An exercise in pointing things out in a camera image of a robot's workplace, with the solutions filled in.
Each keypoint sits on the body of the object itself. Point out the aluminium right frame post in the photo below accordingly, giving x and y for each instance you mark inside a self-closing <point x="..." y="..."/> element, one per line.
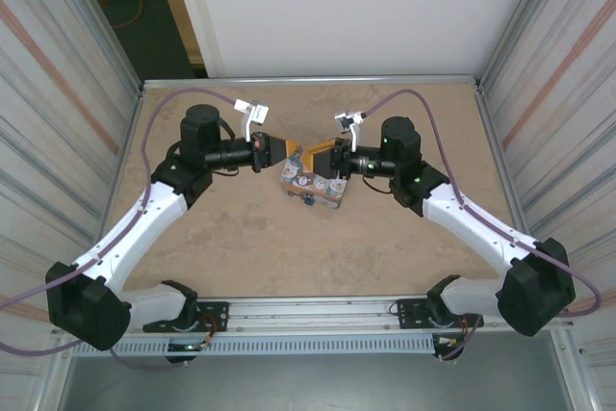
<point x="520" y="16"/>

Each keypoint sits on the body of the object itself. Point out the orange LOVE bear tin box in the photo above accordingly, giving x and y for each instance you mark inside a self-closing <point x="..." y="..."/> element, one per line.
<point x="317" y="187"/>

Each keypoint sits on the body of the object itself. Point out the aluminium rear table bar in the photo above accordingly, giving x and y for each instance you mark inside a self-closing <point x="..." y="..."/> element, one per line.
<point x="313" y="81"/>

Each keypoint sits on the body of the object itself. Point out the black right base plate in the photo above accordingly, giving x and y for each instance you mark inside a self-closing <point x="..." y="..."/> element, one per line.
<point x="409" y="312"/>

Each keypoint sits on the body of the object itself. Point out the aluminium right table side bar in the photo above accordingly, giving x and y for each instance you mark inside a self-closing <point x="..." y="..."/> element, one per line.
<point x="495" y="141"/>

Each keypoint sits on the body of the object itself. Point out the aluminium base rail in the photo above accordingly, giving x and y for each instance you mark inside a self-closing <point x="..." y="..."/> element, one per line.
<point x="313" y="312"/>

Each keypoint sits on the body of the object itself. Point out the wooden door frame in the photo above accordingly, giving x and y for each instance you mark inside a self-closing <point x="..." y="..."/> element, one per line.
<point x="175" y="2"/>

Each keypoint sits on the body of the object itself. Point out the aluminium table side bar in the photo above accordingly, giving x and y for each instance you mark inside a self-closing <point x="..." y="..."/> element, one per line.
<point x="126" y="151"/>
<point x="495" y="141"/>

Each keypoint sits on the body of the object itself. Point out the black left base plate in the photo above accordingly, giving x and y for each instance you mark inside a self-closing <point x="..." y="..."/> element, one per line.
<point x="216" y="310"/>

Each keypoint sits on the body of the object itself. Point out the aluminium left frame post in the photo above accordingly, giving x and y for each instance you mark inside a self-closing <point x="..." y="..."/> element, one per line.
<point x="103" y="21"/>

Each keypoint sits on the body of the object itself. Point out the aluminium left table side bar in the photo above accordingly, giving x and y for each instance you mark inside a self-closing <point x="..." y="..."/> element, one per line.
<point x="126" y="151"/>

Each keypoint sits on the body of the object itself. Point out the aluminium frame post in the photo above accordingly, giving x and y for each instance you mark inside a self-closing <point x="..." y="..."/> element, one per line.
<point x="103" y="21"/>
<point x="520" y="16"/>

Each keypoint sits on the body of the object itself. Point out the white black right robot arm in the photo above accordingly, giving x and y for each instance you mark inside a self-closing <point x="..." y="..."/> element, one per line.
<point x="462" y="218"/>

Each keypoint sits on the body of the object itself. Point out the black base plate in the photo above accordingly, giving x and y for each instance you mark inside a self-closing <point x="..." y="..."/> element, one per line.
<point x="216" y="310"/>
<point x="409" y="312"/>

